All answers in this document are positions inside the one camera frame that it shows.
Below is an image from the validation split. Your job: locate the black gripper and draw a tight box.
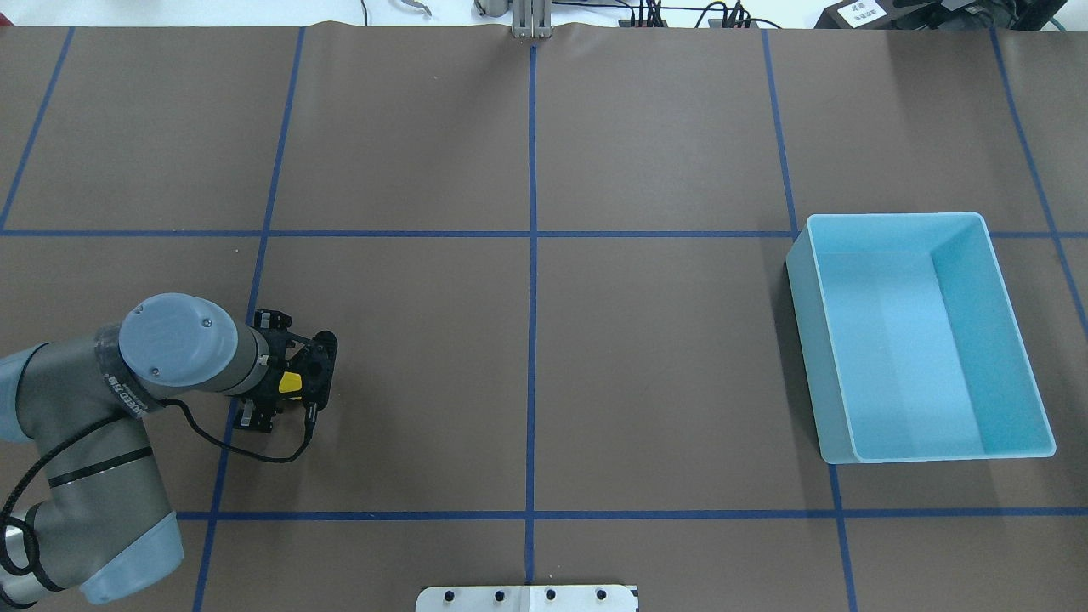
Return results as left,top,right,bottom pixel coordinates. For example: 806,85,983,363
235,309,339,434

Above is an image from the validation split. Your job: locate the yellow beetle toy car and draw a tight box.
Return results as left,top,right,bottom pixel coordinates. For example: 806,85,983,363
277,371,302,400

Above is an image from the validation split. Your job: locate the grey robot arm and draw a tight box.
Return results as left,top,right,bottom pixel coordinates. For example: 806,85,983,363
3,293,338,611

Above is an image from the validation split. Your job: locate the brown table mat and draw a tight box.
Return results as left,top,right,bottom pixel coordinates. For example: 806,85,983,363
3,23,1085,611

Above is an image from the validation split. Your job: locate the light blue plastic bin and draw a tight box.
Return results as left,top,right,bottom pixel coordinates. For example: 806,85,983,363
786,212,1058,465

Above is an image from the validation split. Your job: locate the black label box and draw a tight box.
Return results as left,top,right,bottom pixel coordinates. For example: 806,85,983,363
813,1,890,30

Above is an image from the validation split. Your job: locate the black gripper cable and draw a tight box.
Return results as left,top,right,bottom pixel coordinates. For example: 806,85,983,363
161,397,319,465

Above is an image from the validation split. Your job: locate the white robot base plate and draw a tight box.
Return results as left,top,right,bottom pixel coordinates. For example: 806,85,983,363
415,584,640,611

